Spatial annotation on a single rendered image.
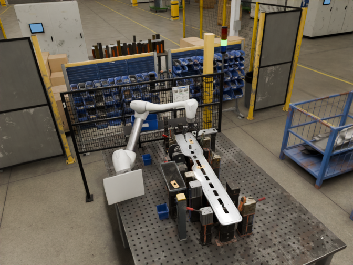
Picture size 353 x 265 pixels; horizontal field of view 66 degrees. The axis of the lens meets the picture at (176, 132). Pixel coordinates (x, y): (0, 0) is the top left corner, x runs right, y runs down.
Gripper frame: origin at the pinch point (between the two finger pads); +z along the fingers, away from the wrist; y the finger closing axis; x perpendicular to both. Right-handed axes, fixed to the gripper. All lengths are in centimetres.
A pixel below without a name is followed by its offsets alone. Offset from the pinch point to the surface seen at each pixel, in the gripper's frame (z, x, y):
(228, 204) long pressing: 5, 99, 0
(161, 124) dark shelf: 2, -44, 24
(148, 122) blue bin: -8, -35, 41
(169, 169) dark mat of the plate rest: -11, 61, 39
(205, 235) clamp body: 23, 109, 23
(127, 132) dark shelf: 2, -37, 66
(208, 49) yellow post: -79, -58, -40
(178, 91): -33, -54, -2
